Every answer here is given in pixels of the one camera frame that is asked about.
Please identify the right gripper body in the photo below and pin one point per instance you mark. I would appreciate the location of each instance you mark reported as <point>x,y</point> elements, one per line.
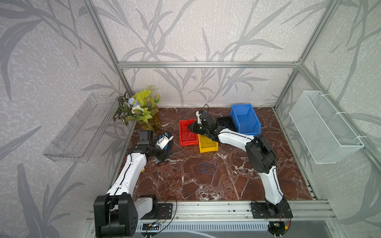
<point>200,130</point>

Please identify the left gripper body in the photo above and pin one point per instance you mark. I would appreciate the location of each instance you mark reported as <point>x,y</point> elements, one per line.
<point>160,154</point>

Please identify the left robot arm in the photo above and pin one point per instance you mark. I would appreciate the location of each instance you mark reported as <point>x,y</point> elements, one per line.
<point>116,214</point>

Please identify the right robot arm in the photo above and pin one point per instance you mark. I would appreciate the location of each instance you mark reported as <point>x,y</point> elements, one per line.
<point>261,156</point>

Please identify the red plastic bin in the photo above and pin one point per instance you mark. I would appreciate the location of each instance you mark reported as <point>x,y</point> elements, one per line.
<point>187,138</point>

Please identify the yellow plastic bin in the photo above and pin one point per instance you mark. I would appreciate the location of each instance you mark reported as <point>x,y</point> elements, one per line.
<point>207,145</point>

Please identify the blue grey work glove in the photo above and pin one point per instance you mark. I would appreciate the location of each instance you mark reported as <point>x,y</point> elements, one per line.
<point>158,162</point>

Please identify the black plastic bin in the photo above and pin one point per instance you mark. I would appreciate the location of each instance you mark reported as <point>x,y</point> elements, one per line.
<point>227,122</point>

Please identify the blue plastic bin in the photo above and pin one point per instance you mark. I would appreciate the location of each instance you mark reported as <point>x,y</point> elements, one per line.
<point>245,119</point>

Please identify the artificial plant in vase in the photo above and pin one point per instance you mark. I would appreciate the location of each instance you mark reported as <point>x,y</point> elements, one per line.
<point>142,108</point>

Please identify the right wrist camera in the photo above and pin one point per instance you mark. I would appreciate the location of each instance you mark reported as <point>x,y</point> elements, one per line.
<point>201,117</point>

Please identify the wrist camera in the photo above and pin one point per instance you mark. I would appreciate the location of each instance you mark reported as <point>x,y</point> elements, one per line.
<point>164,140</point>
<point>201,117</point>

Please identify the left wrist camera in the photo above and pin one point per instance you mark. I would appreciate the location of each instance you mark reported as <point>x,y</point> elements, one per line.
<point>164,140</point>

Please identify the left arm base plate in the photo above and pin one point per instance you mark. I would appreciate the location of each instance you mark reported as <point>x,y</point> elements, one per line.
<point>161,211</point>

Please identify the clear plastic wall shelf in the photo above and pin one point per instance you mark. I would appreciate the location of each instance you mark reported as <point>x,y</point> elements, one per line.
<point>79,138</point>

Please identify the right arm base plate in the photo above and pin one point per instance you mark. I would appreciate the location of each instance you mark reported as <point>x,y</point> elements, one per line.
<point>264,210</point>

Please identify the white wire mesh basket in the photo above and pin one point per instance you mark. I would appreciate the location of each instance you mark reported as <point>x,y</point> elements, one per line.
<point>327,135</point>

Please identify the aluminium front rail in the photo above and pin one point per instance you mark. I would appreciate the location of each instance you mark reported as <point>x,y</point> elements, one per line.
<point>240,211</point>

